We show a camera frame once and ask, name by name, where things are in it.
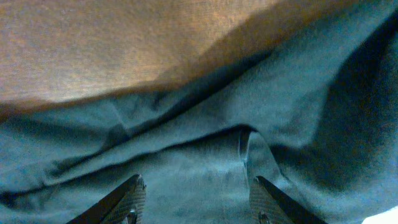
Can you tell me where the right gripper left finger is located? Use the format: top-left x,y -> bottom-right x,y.
67,174 -> 146,224

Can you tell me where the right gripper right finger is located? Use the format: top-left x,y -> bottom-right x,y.
249,176 -> 326,224

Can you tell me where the dark green t-shirt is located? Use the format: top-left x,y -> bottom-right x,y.
1,1 -> 397,223

